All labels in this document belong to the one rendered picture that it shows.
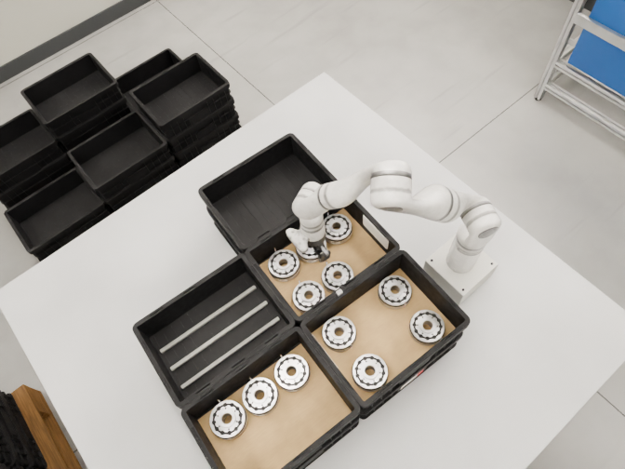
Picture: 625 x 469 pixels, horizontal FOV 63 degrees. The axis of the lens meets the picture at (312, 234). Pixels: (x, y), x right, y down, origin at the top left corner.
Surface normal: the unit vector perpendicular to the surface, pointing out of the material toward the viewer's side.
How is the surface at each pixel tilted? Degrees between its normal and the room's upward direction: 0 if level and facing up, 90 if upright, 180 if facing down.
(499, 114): 0
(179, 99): 0
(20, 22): 90
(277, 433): 0
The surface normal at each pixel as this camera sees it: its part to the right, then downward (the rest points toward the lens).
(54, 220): -0.07, -0.48
